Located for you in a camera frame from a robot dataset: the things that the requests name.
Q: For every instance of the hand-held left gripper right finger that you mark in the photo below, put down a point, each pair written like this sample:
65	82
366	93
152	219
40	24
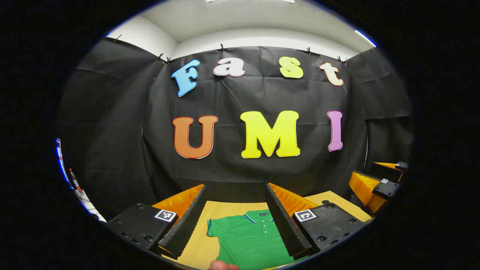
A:
283	221

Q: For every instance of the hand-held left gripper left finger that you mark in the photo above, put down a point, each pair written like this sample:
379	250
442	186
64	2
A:
187	221

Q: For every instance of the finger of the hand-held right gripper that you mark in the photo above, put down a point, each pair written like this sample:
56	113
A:
386	189
386	170

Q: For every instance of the green T-shirt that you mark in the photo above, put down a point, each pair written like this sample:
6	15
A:
247	240

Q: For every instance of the black backdrop cloth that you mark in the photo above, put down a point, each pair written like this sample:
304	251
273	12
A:
232	168

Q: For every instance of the white side desk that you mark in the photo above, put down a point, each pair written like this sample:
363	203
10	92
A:
88	204

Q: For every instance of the red capped bottle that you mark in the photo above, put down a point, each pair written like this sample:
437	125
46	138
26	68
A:
75	182

